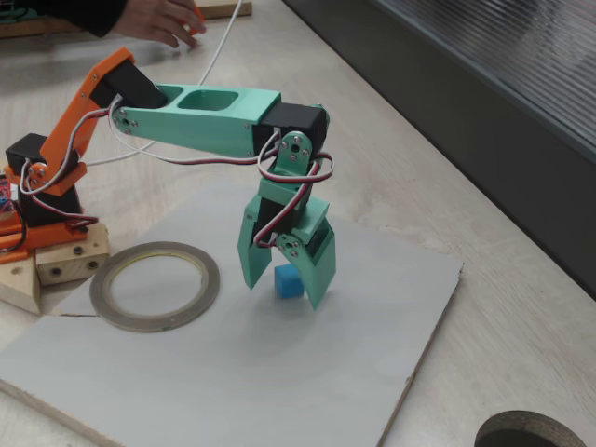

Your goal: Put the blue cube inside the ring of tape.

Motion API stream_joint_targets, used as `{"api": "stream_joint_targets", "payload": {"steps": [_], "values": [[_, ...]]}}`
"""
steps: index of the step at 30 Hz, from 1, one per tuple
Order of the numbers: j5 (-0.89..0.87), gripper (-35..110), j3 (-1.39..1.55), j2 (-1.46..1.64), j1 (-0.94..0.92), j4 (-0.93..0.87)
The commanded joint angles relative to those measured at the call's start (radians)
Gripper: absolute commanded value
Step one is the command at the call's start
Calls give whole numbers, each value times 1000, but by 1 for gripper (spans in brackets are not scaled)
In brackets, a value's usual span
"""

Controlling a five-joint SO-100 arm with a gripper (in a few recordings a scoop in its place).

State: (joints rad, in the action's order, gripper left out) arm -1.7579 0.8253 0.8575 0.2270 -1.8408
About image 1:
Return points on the green gripper black servo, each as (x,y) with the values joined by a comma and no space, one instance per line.
(253,242)

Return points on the blue cube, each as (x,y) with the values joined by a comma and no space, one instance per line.
(288,284)

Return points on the orange leader arm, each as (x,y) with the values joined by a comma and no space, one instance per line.
(198,21)

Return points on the dark sleeved forearm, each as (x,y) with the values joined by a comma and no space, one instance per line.
(93,16)

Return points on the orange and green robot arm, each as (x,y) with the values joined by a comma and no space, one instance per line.
(200,125)

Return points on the wooden plank under leader arm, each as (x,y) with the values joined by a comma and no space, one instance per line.
(223,9)

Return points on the bare human hand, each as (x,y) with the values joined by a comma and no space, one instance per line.
(153,18)

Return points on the white laminated board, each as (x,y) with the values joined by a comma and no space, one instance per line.
(279,372)

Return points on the pale wooden base block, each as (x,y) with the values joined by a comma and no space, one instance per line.
(65,267)

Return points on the ribbed glass desk partition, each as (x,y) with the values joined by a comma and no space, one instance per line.
(465,93)

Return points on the triangular wooden wedge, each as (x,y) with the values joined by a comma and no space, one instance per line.
(18,288)

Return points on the red controller circuit board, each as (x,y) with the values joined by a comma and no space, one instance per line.
(4,191)

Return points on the orange circuit board mount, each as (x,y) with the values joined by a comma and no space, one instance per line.
(11,257)

